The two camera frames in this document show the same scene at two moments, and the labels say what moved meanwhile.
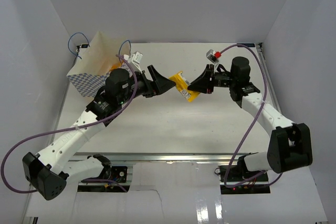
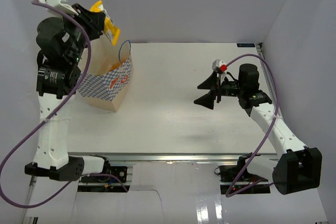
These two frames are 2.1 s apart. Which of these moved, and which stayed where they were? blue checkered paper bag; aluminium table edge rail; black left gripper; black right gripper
Moved: black left gripper; black right gripper
Stayed: blue checkered paper bag; aluminium table edge rail
